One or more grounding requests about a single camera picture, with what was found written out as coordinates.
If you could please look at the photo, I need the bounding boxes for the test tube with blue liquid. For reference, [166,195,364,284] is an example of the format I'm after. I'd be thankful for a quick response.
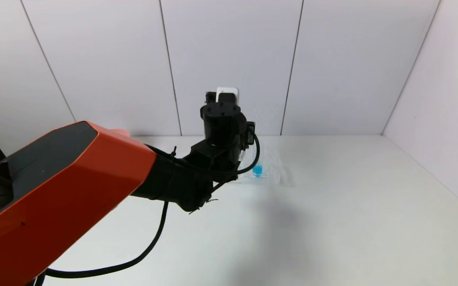
[252,147,264,178]

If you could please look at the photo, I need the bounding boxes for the clear acrylic test tube rack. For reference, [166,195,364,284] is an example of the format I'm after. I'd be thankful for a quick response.
[235,145,283,186]

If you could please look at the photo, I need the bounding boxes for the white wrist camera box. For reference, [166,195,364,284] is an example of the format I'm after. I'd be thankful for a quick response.
[206,87,240,106]

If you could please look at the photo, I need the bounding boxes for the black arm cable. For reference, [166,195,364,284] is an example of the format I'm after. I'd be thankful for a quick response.
[45,131,261,279]

